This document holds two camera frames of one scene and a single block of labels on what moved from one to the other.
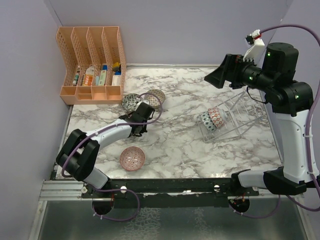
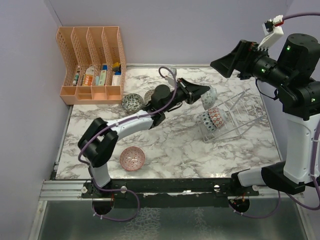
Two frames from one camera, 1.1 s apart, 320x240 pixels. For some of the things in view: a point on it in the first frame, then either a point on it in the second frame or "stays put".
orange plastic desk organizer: x=94 y=63 stays put
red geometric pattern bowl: x=218 y=116 stays put
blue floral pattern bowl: x=207 y=121 stays put
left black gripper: x=144 y=130 to x=194 y=91
